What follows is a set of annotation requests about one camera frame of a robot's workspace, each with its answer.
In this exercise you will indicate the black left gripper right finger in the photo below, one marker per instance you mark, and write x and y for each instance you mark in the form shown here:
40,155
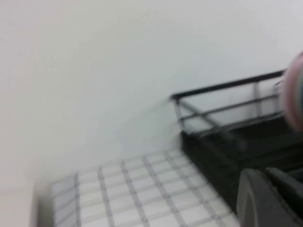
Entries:
291,198

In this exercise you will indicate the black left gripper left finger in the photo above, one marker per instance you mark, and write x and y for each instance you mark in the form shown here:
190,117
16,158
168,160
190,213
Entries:
253,201

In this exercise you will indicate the pink plate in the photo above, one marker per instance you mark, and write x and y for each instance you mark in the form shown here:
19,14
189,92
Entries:
290,94

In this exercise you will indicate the white black-grid tablecloth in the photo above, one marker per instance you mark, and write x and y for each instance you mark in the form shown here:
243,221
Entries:
142,194

